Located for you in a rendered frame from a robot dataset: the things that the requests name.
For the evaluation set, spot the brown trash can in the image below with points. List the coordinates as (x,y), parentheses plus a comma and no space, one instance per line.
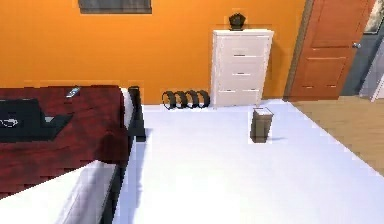
(261,125)

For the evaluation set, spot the black vase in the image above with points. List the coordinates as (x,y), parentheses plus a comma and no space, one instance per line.
(237,20)

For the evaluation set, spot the white chest of drawers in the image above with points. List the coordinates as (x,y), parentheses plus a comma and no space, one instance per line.
(240,66)

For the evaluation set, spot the bed with red blanket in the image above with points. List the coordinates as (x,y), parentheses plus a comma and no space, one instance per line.
(83,133)

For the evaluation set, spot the silver remote control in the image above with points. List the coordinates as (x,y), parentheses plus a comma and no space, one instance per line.
(73,92)

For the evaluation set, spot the orange-brown room door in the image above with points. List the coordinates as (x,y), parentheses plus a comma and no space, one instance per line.
(328,50)

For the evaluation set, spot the black laptop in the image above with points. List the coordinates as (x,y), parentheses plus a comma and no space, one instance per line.
(23,120)

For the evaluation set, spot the silver door knob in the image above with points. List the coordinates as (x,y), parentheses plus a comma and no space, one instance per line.
(356,45)

